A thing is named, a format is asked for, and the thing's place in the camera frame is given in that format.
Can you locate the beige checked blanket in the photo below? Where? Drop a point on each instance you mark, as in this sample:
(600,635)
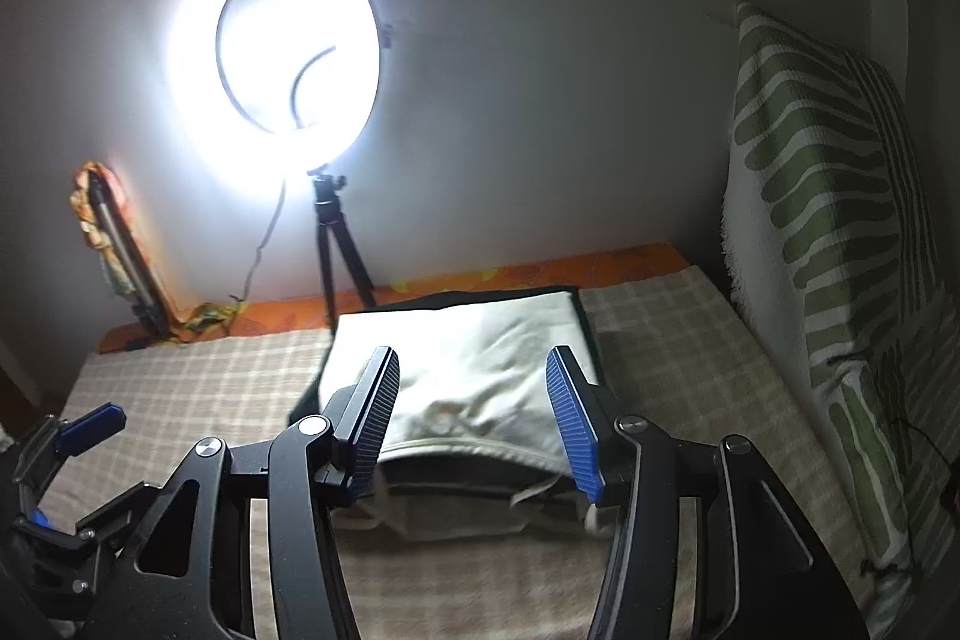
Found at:
(712,400)

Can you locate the green striped white pillow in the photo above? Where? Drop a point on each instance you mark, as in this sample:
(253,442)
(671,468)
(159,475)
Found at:
(825,220)

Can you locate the colourful patterned cloth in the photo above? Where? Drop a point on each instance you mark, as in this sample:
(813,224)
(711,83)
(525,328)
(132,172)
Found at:
(94,212)

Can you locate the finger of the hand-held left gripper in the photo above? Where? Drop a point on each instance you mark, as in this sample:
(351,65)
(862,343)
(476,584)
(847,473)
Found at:
(105,516)
(94,424)

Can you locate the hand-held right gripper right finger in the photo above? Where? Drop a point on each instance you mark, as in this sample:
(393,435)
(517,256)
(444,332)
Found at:
(574,422)

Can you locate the black gooseneck phone holder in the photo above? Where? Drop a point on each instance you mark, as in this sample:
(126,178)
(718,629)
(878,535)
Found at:
(300,85)

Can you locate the folded silver tripod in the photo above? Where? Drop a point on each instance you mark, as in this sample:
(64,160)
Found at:
(127,250)

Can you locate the white camisole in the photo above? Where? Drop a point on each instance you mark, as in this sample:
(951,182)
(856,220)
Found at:
(480,370)

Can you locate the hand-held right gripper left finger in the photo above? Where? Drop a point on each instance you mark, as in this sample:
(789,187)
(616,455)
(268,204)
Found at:
(371,422)

